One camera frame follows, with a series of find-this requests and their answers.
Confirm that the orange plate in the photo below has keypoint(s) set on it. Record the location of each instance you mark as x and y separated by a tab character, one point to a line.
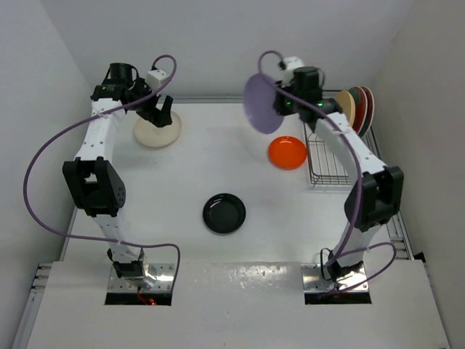
287	152

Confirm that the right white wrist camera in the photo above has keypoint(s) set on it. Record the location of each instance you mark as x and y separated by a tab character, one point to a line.
287	66

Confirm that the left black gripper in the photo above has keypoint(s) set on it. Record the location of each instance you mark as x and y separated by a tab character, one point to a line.
152	113

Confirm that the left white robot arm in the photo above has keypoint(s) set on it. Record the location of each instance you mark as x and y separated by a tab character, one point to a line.
94	184

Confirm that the red teal flower plate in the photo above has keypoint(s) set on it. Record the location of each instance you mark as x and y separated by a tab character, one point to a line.
370	113

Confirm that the cream bear plate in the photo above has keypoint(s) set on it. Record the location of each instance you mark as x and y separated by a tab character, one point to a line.
154	137

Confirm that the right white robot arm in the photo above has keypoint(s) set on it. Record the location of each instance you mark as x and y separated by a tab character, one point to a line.
234	186

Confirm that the black plate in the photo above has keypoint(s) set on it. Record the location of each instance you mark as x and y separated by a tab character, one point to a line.
224	213

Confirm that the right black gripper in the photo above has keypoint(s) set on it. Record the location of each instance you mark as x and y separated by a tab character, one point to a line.
280	105

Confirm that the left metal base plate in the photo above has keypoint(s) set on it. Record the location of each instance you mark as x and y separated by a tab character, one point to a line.
156	278

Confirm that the dark green plate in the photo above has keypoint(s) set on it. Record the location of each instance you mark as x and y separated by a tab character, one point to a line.
356	107

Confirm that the lavender plastic plate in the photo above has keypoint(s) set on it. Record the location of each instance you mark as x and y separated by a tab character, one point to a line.
258	99

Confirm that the black wire dish rack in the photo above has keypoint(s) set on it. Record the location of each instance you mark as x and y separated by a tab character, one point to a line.
325	171

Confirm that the peach beige plate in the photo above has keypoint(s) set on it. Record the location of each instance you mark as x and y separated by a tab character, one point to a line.
347	102

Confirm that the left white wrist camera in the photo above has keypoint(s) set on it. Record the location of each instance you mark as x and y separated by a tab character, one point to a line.
155	78

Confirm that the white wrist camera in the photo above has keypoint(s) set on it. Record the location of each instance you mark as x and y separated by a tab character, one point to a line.
287	66
155	78

